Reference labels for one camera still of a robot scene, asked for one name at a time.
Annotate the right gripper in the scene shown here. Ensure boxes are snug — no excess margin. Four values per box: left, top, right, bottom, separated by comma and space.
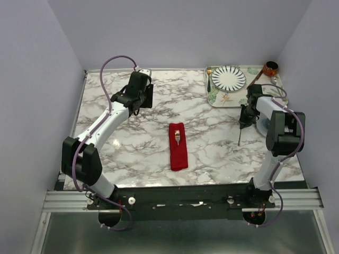
239, 104, 259, 129

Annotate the silver spoon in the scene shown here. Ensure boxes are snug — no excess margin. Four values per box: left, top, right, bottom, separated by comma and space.
237, 124, 243, 146
270, 77, 277, 85

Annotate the silver fork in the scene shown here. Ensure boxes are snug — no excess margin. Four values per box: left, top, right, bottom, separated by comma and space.
174, 130, 181, 146

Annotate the red cloth napkin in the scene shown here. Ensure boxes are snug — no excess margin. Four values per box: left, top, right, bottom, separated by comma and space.
168, 123, 188, 171

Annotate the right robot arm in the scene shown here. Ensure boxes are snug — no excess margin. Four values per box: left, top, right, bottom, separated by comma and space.
239, 84, 306, 207

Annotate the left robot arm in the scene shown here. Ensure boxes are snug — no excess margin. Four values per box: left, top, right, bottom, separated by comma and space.
61, 69, 154, 209

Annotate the grey saucer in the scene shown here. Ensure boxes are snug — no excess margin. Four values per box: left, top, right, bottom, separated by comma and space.
256, 115, 270, 137

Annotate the floral serving tray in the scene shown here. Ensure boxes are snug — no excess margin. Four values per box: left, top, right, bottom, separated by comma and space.
204, 66, 288, 108

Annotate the striped white plate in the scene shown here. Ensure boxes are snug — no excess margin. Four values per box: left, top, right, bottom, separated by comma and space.
210, 66, 246, 92

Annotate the silver spoon on tray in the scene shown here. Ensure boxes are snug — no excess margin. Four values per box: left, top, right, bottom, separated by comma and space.
270, 77, 277, 85

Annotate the orange black cup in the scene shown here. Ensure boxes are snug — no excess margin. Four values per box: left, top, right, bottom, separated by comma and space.
262, 61, 279, 77

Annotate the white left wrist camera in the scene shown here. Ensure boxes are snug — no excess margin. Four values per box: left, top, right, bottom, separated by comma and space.
134, 66, 152, 77

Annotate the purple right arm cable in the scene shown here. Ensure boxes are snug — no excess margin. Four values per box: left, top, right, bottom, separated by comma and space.
261, 83, 305, 228

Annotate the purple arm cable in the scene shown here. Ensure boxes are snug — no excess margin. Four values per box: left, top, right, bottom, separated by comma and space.
261, 83, 305, 228
73, 55, 140, 231

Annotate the brown handled knife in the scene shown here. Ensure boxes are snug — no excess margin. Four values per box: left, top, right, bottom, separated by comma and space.
246, 70, 263, 89

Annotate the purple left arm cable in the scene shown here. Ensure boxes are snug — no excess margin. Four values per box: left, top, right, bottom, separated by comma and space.
73, 55, 140, 231

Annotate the gold fork green handle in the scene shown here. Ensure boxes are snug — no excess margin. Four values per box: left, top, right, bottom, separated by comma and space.
206, 67, 211, 93

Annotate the aluminium frame rail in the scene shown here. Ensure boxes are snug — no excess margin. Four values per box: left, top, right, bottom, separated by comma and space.
42, 189, 324, 213

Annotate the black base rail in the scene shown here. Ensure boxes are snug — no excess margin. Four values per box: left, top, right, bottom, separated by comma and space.
87, 182, 279, 222

